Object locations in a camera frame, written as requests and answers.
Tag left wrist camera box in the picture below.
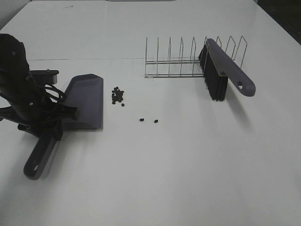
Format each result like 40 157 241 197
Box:
30 69 59 86

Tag grey plastic dustpan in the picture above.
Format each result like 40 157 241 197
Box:
24 74 103 180

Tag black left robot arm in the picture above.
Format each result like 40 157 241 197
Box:
0 33 77 141

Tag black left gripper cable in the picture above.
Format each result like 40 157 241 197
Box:
23 75 68 128

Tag grey brush black bristles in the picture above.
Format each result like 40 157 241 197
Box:
199 38 256 101

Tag pile of coffee beans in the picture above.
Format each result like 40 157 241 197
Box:
111 87 124 106

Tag metal wire dish rack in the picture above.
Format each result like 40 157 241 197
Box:
144 35 248 79

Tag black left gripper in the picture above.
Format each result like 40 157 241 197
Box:
0 81 79 141

